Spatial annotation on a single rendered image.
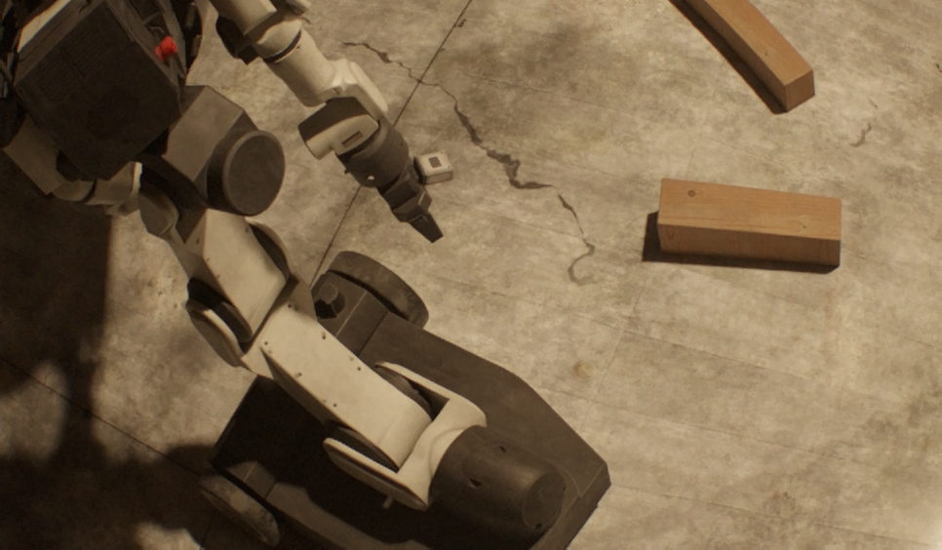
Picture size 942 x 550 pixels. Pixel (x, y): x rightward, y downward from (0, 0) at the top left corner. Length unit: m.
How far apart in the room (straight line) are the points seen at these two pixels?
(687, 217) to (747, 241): 0.13
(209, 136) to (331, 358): 0.62
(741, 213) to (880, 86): 0.59
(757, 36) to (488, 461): 1.18
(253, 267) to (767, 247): 1.02
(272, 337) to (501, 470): 0.40
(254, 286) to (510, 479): 0.48
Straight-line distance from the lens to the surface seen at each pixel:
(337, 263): 2.89
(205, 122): 2.05
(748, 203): 2.94
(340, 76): 2.18
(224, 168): 1.99
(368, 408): 2.54
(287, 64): 2.11
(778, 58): 3.16
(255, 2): 2.02
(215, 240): 2.31
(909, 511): 2.75
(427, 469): 2.50
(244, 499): 2.72
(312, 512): 2.69
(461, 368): 2.76
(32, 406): 3.27
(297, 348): 2.50
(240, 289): 2.38
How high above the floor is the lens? 2.56
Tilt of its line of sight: 57 degrees down
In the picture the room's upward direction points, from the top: 18 degrees counter-clockwise
